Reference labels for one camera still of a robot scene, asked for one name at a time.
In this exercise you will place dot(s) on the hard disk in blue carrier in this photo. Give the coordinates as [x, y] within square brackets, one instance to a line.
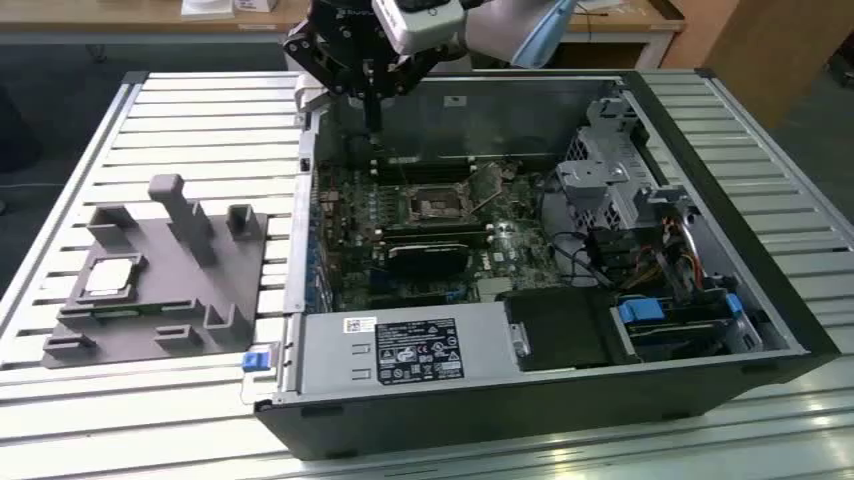
[641, 310]

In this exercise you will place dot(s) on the silver CPU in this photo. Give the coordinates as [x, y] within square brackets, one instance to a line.
[110, 276]

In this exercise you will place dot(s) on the silver chipset heatsink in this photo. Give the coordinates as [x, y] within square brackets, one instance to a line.
[495, 288]

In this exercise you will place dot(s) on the black RAM slot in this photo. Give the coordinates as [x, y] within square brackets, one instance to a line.
[434, 174]
[434, 227]
[434, 236]
[434, 169]
[434, 164]
[434, 241]
[434, 232]
[434, 179]

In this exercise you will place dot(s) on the silver metal drive cage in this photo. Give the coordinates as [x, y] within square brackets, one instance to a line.
[587, 200]

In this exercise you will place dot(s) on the wooden desk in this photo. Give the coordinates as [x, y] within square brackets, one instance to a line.
[67, 26]

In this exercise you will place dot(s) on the silver power supply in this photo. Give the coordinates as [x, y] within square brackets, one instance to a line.
[327, 350]

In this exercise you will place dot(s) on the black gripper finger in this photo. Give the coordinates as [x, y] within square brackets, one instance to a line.
[414, 70]
[327, 70]

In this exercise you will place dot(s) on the blue plastic clip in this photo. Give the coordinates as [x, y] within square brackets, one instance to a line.
[734, 305]

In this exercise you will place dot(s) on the grey parts rack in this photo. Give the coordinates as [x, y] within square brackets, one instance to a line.
[174, 300]

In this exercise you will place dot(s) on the black PC case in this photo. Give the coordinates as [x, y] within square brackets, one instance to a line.
[467, 430]

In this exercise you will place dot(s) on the black graphics card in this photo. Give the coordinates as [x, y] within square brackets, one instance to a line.
[427, 262]

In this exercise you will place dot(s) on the blue case latch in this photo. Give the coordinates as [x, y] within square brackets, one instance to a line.
[256, 362]

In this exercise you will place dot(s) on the white labelled box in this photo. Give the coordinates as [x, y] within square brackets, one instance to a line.
[256, 6]

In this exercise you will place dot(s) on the black plastic cover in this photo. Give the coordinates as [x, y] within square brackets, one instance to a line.
[561, 330]

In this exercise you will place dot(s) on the green motherboard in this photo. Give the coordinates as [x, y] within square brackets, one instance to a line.
[527, 250]

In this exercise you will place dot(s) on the wooden cabinet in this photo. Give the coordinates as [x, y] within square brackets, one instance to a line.
[767, 50]

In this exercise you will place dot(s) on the CPU socket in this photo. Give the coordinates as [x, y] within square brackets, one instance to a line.
[437, 205]

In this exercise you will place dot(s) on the green RAM stick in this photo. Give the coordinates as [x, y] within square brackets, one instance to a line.
[123, 313]

